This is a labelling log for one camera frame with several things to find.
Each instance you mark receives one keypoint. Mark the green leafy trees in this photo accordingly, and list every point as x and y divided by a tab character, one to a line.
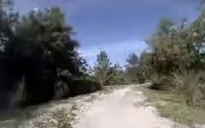
183	56

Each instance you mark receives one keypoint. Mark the green grass verge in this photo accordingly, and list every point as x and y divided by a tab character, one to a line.
176	106

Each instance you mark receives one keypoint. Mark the dark dense trees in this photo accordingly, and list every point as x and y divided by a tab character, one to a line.
33	56

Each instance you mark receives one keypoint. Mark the pale dirt path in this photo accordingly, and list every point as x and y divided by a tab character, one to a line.
120	113

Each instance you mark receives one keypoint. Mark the grass verge with dry weeds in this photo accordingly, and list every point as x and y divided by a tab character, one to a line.
53	115

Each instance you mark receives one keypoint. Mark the distant trees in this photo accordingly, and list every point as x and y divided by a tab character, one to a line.
105	71

